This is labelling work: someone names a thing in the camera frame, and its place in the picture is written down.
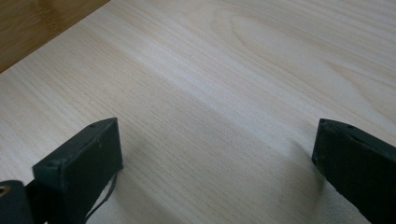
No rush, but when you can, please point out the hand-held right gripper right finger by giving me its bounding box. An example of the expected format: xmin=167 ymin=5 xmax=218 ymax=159
xmin=311 ymin=118 xmax=396 ymax=224

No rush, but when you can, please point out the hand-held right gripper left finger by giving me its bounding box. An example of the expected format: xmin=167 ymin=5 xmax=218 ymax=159
xmin=32 ymin=117 xmax=124 ymax=224

